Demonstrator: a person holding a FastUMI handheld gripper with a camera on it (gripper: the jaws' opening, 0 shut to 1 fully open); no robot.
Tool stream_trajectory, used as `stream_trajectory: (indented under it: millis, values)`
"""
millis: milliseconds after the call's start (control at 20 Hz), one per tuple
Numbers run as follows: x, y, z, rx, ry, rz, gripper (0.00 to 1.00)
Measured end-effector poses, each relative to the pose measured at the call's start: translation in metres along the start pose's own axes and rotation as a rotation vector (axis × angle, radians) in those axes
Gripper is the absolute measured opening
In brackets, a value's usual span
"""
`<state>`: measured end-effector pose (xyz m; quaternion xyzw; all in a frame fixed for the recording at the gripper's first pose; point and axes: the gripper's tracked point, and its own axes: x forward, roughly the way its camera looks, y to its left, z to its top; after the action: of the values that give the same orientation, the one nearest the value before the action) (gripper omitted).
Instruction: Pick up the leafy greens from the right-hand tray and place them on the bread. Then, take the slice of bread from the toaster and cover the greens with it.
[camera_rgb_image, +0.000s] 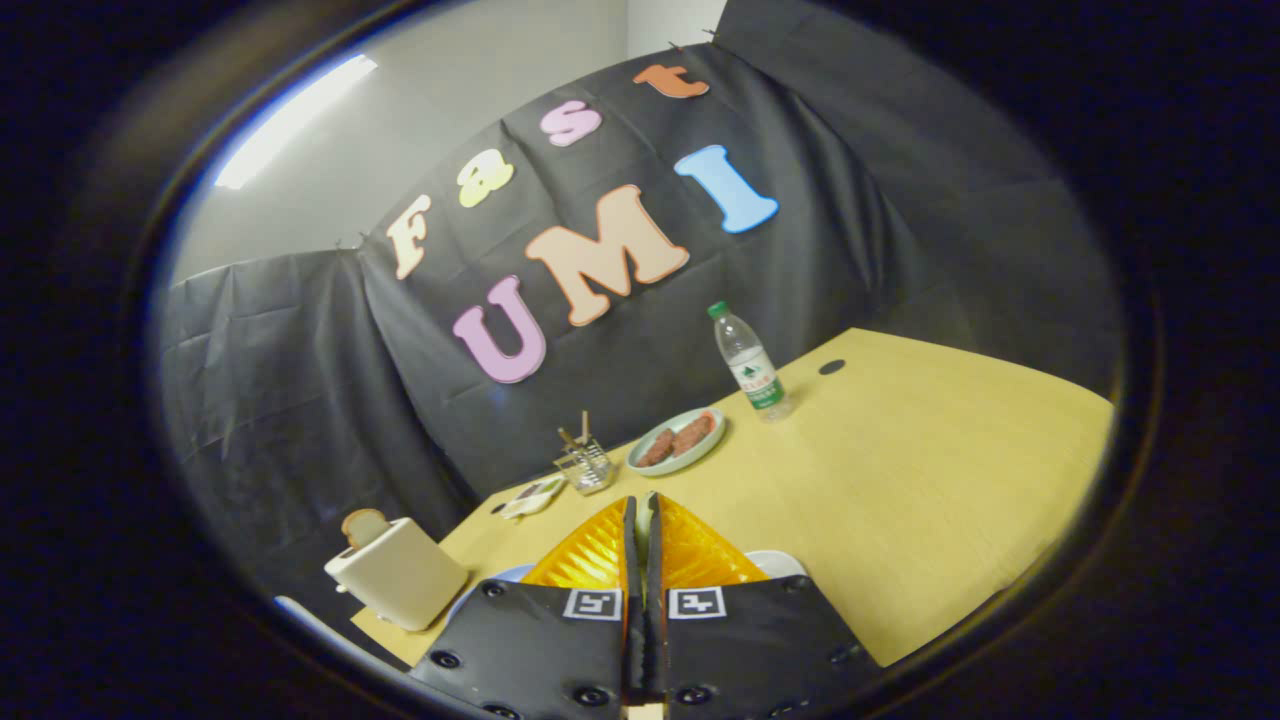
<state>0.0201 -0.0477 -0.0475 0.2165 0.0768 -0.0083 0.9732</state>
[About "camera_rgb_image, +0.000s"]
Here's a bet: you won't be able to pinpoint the small white sauce dish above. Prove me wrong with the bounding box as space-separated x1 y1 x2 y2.
497 474 568 521

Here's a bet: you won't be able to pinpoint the white plate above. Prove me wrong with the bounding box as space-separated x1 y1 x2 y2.
745 549 808 581

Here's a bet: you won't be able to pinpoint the clear utensil holder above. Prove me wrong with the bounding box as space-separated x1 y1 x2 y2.
553 432 616 497

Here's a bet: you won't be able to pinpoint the clear water bottle green cap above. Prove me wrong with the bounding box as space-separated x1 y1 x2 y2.
707 301 794 423

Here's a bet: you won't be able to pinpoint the pale green plate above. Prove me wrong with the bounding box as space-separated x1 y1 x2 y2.
626 406 728 477

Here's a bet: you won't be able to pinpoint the black backdrop cloth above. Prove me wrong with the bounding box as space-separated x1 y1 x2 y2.
150 0 1128 641

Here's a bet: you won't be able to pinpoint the blue plate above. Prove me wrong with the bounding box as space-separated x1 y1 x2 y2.
445 563 537 627

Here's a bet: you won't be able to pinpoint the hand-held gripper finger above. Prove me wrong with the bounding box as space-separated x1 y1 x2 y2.
408 495 642 720
643 491 887 720

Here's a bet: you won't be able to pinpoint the toasted bread slice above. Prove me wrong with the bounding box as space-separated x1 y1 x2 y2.
341 508 393 549

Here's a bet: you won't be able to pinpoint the wooden sticks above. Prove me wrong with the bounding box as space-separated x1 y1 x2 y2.
558 410 601 463

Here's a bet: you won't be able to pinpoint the white toaster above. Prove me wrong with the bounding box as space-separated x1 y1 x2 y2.
323 517 470 633

